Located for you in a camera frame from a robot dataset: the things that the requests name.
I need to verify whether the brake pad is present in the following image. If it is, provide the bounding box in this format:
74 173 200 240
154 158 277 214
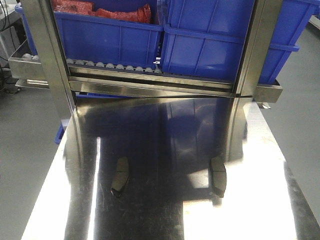
209 157 227 198
110 156 129 198

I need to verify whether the roller conveyor track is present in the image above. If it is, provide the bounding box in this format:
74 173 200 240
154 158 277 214
66 58 163 74

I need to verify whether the right blue plastic bin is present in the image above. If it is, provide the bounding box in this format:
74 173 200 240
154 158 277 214
160 0 320 85

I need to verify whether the blue plastic bin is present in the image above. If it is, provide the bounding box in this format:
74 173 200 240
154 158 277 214
160 0 320 85
14 0 165 71

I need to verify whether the red mesh bag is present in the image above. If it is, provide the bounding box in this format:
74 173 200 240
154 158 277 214
51 0 152 24

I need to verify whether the left blue plastic bin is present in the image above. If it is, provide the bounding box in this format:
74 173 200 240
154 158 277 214
14 0 165 71

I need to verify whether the stainless steel rack frame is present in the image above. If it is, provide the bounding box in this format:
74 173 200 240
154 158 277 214
8 0 284 131

